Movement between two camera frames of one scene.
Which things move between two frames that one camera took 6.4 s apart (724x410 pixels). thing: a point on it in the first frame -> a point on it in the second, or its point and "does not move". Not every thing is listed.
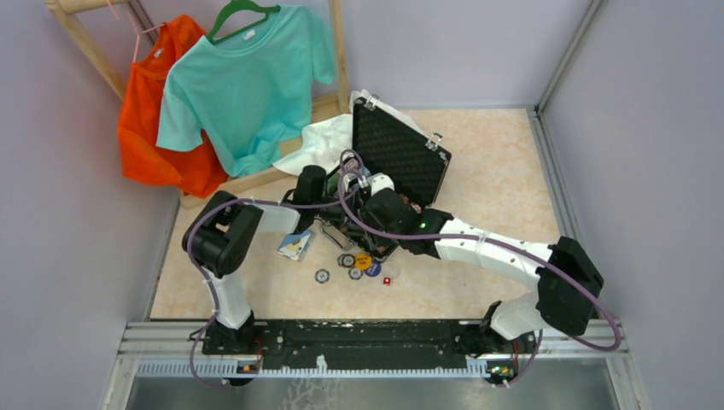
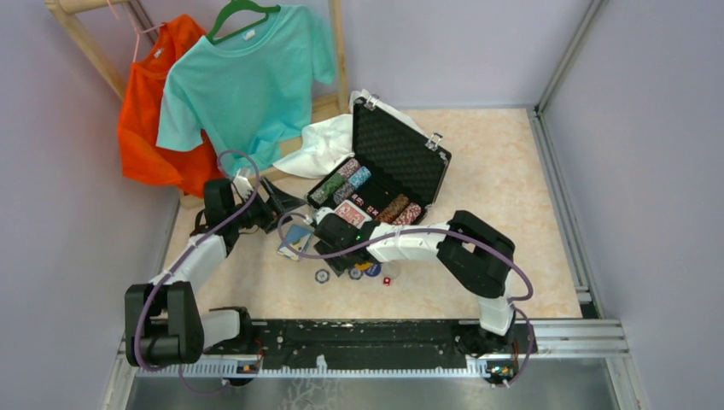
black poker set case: (388, 149) does not move
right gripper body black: (372, 221) -> (339, 265)
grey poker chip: (322, 276) does not move
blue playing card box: (294, 245) does not move
